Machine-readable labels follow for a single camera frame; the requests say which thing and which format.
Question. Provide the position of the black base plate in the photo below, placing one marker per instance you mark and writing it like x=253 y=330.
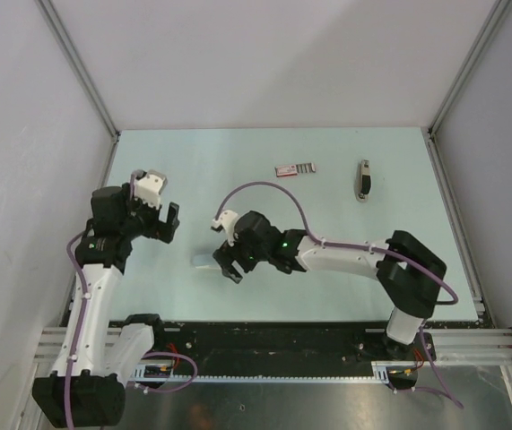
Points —
x=363 y=340

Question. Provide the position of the aluminium front rail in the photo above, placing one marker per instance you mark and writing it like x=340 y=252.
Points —
x=464 y=347

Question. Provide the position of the red staple box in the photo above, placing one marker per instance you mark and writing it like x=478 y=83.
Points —
x=295 y=169

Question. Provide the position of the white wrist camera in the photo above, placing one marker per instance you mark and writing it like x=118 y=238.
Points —
x=147 y=187
x=226 y=222

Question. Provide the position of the left aluminium corner post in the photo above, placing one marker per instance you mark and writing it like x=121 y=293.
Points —
x=72 y=56

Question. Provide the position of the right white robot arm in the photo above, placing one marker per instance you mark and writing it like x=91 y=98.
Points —
x=408 y=271

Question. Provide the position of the aluminium corner post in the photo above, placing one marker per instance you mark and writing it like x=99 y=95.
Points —
x=72 y=56
x=487 y=33

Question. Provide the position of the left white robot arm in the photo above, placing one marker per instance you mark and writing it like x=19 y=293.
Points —
x=86 y=386

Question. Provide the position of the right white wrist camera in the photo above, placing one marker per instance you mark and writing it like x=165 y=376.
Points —
x=226 y=222

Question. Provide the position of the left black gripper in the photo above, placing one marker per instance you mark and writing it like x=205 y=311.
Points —
x=162 y=231

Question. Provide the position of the beige black stapler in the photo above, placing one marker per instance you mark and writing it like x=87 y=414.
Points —
x=363 y=182

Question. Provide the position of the right aluminium corner post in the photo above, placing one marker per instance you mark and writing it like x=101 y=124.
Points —
x=487 y=33

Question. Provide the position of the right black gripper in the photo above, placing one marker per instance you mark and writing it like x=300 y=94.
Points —
x=224 y=255

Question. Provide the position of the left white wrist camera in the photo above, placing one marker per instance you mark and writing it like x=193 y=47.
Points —
x=147 y=187

